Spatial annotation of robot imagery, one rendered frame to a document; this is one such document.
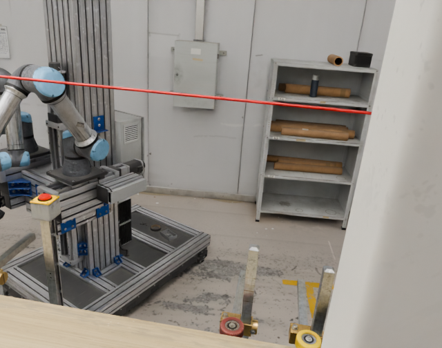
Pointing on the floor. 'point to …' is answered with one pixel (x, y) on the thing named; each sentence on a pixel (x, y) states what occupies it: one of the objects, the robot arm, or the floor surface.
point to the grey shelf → (265, 176)
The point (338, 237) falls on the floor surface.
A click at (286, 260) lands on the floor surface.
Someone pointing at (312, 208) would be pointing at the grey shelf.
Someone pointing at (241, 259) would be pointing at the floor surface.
